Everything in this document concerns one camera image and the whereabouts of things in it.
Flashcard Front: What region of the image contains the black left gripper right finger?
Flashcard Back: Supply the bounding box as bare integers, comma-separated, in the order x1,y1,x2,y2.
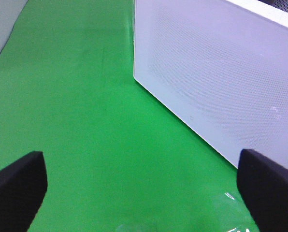
237,149,288,232

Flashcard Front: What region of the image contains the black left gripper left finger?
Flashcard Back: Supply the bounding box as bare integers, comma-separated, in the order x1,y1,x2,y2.
0,151,47,232

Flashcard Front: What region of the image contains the white microwave door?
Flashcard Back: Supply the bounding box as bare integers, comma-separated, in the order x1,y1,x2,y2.
134,0,288,169

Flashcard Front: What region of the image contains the white microwave oven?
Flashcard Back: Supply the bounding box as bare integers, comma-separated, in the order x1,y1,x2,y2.
228,0,288,29

